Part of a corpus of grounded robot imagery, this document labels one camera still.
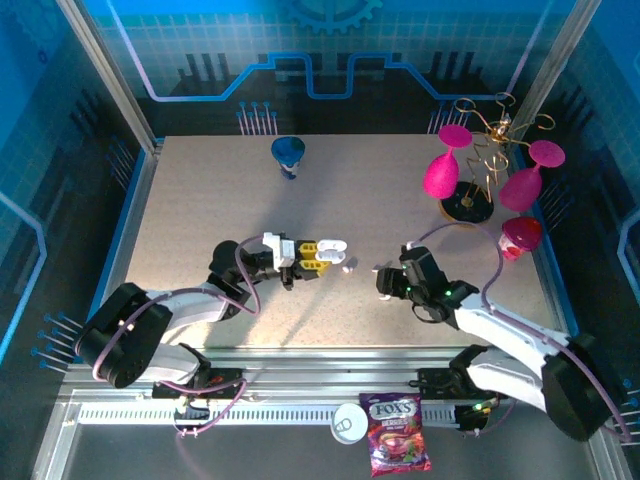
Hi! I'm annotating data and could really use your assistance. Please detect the white earbud charging case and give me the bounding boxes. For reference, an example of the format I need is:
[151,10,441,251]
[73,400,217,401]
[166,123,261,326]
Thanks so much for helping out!
[315,238,348,264]

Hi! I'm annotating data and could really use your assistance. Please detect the pink wine glass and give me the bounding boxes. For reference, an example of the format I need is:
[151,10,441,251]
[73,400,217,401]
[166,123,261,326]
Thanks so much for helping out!
[498,139,567,212]
[422,123,472,200]

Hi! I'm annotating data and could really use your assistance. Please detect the red pink jelly cup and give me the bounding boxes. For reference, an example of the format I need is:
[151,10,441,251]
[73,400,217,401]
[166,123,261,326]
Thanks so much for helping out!
[500,216,544,263]

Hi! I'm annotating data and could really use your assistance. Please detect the blue plastic cup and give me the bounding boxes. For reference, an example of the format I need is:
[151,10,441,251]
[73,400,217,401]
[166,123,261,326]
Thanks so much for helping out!
[270,136,306,182]

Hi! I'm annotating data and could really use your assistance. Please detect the white pull-tab can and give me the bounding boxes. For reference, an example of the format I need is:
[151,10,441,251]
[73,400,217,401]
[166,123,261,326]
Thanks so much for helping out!
[330,402,370,444]

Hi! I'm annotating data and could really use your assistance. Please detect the purple Fox's candy bag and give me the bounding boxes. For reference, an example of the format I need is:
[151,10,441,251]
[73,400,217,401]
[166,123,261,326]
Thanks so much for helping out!
[358,392,432,478]

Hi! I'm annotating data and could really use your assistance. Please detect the gold wire glass stand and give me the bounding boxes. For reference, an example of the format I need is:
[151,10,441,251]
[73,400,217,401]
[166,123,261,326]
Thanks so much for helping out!
[438,91,557,225]

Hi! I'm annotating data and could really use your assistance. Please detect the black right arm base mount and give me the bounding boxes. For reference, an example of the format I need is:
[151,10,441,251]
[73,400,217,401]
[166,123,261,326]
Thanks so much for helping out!
[409,367,509,432]

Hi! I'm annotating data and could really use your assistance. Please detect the aluminium mounting rail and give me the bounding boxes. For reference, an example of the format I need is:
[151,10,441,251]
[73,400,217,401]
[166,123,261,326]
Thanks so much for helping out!
[62,347,596,406]

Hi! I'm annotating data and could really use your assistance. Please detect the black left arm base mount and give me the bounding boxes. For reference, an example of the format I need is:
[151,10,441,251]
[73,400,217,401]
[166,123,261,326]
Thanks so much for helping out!
[152,367,246,401]

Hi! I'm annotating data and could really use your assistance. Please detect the white slotted cable duct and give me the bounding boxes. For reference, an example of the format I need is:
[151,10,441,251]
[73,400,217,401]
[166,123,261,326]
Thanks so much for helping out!
[77,402,461,426]

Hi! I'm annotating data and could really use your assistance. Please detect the aluminium frame post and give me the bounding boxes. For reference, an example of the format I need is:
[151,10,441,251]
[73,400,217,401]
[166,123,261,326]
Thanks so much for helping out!
[509,0,601,136]
[54,0,164,151]

